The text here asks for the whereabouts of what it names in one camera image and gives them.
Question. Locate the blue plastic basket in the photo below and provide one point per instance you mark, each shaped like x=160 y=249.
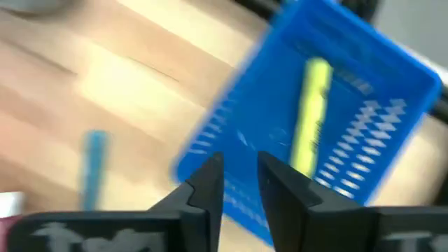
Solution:
x=266 y=105

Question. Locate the yellow highlighter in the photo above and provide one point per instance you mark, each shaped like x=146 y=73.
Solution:
x=311 y=115

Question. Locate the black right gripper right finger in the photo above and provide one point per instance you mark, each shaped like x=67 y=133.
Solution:
x=297 y=217

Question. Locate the light blue highlighter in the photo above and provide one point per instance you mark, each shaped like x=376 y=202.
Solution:
x=94 y=168

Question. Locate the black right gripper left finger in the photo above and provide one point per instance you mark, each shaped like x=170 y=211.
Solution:
x=199 y=210

